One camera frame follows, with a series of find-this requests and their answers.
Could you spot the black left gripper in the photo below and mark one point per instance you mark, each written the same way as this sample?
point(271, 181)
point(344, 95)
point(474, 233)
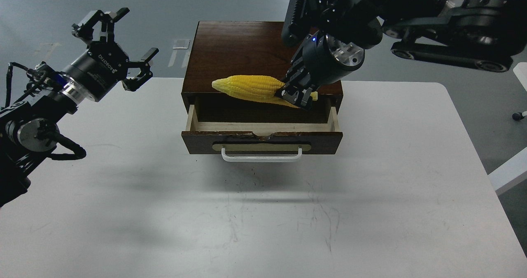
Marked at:
point(99, 68)

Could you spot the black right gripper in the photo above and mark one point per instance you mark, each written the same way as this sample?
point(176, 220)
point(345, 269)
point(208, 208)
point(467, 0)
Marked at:
point(320, 60)

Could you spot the yellow corn cob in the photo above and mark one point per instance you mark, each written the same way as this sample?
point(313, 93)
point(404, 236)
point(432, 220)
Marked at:
point(255, 88)

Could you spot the wooden drawer with white handle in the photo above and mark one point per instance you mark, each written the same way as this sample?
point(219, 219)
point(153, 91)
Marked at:
point(262, 142)

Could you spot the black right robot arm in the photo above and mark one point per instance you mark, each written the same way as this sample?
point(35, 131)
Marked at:
point(333, 35)

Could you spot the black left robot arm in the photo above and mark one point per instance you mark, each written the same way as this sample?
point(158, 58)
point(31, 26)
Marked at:
point(37, 98)

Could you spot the dark wooden drawer cabinet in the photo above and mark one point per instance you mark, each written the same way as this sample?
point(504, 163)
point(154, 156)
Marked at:
point(224, 48)

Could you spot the black caster wheel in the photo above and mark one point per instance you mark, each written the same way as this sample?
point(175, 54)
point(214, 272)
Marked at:
point(517, 116)

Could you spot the white side table edge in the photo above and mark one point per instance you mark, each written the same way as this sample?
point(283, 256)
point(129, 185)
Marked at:
point(513, 171)

